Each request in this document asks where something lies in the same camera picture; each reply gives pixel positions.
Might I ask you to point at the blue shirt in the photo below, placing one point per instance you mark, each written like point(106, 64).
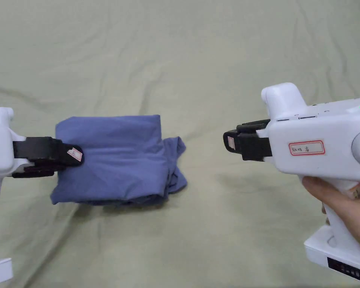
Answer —
point(120, 156)

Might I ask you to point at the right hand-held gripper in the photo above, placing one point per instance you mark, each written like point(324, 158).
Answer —
point(315, 147)

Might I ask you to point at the bed with pale green sheet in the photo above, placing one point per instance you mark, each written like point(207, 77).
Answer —
point(180, 54)

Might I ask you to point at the person's right hand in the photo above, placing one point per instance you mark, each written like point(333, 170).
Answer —
point(357, 222)

